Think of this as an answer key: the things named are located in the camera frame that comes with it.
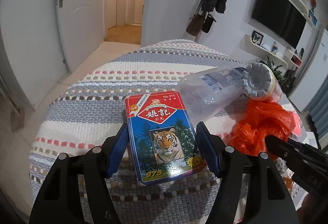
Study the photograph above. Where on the orange panda snack bag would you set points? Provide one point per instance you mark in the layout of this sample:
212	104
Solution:
289	183

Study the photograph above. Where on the tiger playing card box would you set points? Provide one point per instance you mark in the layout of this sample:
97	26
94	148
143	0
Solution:
163	140

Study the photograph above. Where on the pink yellow bottle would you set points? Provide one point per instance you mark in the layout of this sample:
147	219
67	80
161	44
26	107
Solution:
259	83

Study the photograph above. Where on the person right hand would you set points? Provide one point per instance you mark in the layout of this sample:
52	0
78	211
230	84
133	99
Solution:
313	210

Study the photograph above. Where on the white dotted paper wrapper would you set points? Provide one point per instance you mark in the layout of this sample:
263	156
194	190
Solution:
282	168

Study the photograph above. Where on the pink coat rack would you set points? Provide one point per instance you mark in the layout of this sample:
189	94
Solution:
201	32

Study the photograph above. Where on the red white rounded shelf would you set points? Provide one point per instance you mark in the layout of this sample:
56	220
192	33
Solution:
291	58

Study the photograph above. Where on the pink tissue packet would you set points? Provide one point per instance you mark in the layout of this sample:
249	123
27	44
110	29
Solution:
296	131

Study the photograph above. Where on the blue and beige curtains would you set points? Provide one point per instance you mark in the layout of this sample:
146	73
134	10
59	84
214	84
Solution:
317	113

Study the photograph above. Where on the butterfly picture frame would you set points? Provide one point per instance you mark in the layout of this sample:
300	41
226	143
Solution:
256	37

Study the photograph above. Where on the potted green plant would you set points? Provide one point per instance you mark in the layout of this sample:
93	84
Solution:
274	68

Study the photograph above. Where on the clear plastic bottle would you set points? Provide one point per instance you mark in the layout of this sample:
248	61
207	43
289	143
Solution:
207	92

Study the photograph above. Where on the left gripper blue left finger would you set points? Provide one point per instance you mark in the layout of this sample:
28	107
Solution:
58	200

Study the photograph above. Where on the white door with handle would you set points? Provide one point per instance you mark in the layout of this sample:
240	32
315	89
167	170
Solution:
81	25

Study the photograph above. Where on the black wall television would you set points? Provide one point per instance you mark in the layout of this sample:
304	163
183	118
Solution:
281	17

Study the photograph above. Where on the brown hanging bag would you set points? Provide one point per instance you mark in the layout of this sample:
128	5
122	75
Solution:
196	22

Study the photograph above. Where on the white standing air conditioner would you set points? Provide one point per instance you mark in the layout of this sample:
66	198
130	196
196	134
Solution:
314	74

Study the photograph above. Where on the orange plastic bag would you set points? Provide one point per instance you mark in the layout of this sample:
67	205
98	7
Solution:
261	119

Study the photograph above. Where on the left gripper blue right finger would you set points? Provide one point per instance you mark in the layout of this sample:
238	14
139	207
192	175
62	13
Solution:
268	200

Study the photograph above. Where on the white lower wall shelf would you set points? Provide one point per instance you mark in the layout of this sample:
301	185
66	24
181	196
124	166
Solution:
261	52

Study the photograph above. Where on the black acoustic guitar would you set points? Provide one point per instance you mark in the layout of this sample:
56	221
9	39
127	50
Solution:
288	81

